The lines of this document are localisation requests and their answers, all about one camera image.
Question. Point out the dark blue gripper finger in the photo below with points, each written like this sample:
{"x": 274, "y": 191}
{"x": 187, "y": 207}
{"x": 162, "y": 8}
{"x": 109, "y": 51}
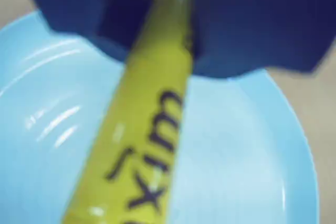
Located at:
{"x": 262, "y": 19}
{"x": 99, "y": 6}

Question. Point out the yellow coffee stick packet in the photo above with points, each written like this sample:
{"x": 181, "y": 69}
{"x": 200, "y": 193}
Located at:
{"x": 149, "y": 98}

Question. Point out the light green plastic bowl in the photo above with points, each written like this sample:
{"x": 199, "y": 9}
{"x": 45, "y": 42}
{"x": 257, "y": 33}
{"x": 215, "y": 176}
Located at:
{"x": 236, "y": 142}

